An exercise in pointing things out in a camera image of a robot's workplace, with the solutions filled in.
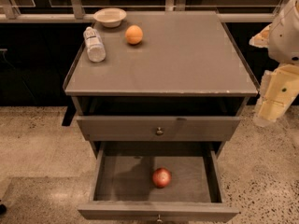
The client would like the grey wooden drawer cabinet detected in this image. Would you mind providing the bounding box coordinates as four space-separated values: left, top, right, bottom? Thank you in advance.
62 10 261 161

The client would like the open grey middle drawer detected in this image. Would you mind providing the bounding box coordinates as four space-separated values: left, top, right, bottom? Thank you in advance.
78 142 238 222

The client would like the orange fruit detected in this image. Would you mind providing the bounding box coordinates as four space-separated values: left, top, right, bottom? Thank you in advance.
125 25 143 45

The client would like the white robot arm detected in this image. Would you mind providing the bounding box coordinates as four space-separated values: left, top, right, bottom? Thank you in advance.
249 0 299 127

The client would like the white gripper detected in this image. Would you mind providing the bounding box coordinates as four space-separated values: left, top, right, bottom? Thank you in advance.
249 12 299 127

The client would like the white bowl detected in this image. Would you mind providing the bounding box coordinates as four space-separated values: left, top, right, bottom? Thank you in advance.
93 8 126 28

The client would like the brass drawer knob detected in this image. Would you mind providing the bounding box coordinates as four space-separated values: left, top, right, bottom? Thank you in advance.
156 215 164 224
156 127 164 136

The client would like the clear plastic water bottle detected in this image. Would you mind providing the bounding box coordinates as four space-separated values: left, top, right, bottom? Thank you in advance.
83 26 106 63

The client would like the grey top drawer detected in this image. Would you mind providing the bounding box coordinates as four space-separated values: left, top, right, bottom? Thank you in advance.
77 116 240 142

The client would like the red apple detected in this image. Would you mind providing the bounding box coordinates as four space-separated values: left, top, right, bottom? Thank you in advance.
152 168 172 189

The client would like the black object at floor edge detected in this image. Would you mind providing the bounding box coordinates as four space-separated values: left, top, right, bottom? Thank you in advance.
0 204 7 215

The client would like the brass top drawer knob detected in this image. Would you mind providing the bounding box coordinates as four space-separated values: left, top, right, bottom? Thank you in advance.
156 127 164 136

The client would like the brass middle drawer knob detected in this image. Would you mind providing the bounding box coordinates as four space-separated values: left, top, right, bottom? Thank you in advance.
156 215 164 224

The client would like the metal window railing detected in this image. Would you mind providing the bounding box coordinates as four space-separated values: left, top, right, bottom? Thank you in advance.
0 0 299 24

